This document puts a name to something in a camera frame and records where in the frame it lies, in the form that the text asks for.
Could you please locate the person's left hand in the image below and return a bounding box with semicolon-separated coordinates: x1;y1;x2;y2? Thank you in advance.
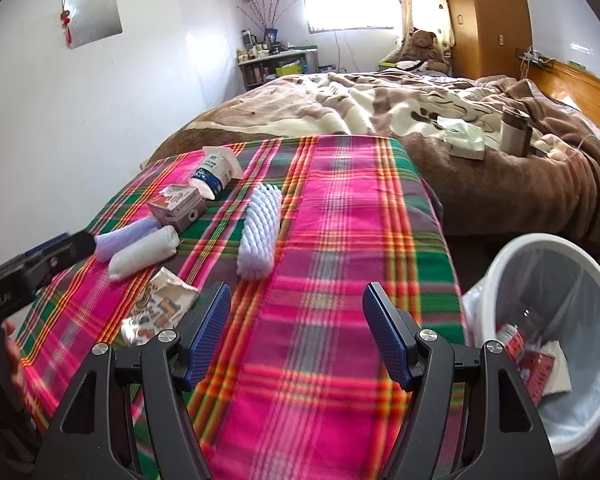
2;320;27;402

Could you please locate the patterned cardboard box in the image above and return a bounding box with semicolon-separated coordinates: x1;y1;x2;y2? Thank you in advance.
520;350;556;406

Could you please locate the bed with brown blanket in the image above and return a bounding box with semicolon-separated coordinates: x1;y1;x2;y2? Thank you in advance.
140;72;600;251

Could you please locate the purple towel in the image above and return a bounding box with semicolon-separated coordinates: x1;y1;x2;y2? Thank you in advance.
94;217;158;262

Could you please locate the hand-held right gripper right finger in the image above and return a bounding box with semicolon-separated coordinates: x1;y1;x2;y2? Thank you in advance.
362;282;561;480

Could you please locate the cluttered side shelf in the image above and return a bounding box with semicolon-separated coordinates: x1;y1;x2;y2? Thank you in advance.
237;45;321;92

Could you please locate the small printed cardboard box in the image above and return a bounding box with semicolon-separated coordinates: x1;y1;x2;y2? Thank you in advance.
146;185;207;233

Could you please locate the pink green plaid cloth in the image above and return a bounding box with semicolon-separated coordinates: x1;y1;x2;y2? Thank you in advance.
17;135;468;480

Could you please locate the brown teddy bear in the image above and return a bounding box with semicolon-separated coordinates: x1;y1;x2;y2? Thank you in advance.
397;29;451;75

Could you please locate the blue white carton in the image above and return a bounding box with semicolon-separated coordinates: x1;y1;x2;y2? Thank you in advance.
189;146;244;202

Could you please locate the printed wrapper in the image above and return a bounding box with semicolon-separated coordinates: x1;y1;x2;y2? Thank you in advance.
120;266;201;346

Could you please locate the tissue pack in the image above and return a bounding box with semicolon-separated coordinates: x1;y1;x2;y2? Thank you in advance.
437;116;487;161

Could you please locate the long white ointment box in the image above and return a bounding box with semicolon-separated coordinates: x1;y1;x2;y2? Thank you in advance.
542;340;573;393

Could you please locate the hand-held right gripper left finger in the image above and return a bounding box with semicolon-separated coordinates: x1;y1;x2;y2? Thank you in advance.
40;281;232;480

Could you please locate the silver wall sheet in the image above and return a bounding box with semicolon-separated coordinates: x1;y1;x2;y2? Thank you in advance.
61;0;123;50

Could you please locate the wooden wardrobe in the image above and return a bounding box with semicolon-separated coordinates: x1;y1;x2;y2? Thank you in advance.
437;0;533;81

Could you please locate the vase of bare branches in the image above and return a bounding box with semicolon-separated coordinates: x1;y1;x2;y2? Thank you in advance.
237;0;298;43

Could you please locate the window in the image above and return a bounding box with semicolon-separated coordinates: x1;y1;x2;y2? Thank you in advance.
302;0;398;35

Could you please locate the white foam sleeve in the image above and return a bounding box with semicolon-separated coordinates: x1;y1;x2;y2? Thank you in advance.
109;225;179;282

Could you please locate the red hanging ornament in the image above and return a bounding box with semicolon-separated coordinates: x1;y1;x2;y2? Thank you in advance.
57;7;76;46

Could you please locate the wall shelf with chargers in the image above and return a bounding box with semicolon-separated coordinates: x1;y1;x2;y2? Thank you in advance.
515;46;556;68

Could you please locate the large lavender foam net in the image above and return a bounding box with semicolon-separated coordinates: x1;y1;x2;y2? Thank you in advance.
236;185;282;279

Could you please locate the wooden headboard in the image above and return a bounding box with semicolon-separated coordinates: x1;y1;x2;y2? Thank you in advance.
525;57;600;131

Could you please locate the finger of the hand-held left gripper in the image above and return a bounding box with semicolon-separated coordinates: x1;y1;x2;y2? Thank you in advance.
22;234;70;262
39;230;97;282

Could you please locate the white trash bin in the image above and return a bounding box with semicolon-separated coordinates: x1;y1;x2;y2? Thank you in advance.
462;232;600;461

